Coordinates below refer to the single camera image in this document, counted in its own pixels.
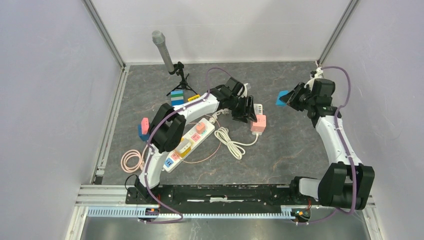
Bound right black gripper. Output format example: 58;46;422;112
279;82;315;112

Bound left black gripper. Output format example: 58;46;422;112
227;95;257;124

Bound small white USB power strip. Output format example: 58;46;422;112
253;103;264;116

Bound blue plug adapter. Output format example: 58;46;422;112
275;90;290;108

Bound pink cube socket adapter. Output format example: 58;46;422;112
250;114;267;136

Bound large white power strip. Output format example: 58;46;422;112
162;118;216;173

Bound pink USB charger plug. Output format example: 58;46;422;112
195;122;207;135

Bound white charger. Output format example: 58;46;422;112
176;138;192;155

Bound yellow cube socket adapter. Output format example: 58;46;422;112
175;138;192;158

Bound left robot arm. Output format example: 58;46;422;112
134;77;257;204

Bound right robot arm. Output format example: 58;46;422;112
280;78;375;211

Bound pink plug on blue cube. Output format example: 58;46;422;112
140;117;150;135

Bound yellow grid block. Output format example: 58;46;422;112
187;94;201;102

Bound blue green stacked block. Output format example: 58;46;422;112
170;90;185;106

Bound black microphone tripod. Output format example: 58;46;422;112
166;61;198;96

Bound blue cube adapter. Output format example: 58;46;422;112
137;123;150;142

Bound grey microphone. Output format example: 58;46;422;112
151;30;175;75

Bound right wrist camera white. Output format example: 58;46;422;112
304;67;323;90

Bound white coiled power cord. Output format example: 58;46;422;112
206;108;261;161

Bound thin pink charging cable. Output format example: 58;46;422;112
178;113;222;165

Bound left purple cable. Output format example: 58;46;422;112
138;67;239;225

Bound purple cable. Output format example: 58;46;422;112
296;65;359;226
138;67;239;225

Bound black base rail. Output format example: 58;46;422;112
125;183;324;215

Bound pink round socket with cable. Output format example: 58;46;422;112
120;145;148;174

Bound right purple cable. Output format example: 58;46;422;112
296;65;359;226

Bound white slotted cable duct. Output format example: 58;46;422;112
86;206;296;220

